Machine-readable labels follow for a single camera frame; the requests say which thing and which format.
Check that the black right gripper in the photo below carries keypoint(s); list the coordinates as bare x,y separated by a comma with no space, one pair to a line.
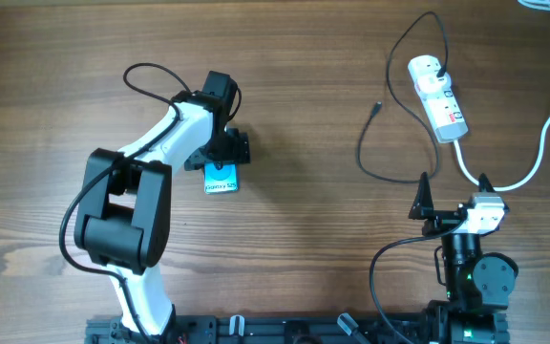
423,208

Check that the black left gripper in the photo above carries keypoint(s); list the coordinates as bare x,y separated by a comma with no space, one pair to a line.
239,151

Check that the turquoise screen Galaxy smartphone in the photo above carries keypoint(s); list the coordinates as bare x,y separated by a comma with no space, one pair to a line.
220,180

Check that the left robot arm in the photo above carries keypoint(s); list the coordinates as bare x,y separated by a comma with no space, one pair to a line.
122,214

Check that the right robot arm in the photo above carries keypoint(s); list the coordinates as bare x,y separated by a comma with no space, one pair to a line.
478,284

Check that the white USB charger plug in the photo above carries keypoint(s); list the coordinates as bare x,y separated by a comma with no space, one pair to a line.
431,85

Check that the white power strip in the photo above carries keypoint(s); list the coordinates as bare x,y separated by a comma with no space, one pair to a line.
443,111

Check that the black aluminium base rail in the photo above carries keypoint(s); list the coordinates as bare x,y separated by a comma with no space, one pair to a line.
294,328

